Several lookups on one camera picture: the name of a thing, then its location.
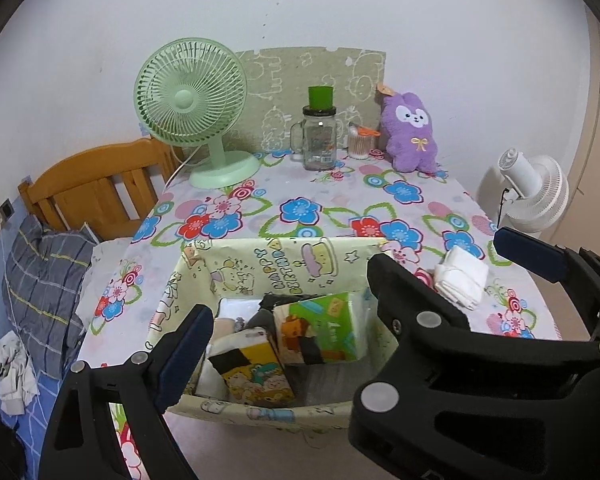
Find white cloth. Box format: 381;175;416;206
434;246;489;310
0;330;40;416

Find green tissue pack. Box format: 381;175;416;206
273;292;370;366

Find yellow cartoon tissue pack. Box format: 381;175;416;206
208;327;294;408

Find dark grey sock bundle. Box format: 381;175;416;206
245;292;296;335

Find crumpled white cloth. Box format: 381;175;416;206
0;330;40;416

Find white standing fan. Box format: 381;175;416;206
477;148;570;237

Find grey plaid pillow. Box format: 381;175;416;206
2;214;95;380

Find floral tablecloth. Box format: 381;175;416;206
74;146;564;480

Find purple plush bunny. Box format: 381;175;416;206
380;88;438;174

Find wooden bed headboard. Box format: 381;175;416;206
18;138;182;240

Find toothpick jar orange lid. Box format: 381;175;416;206
348;124;380;160

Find glass mason jar mug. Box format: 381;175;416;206
290;105;337;171

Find green cup on jar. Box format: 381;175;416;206
308;86;334;110

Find green desk fan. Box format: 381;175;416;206
133;38;260;190

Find wall power socket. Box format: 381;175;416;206
0;200;15;233

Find green patterned wall mat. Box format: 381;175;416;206
223;47;386;153

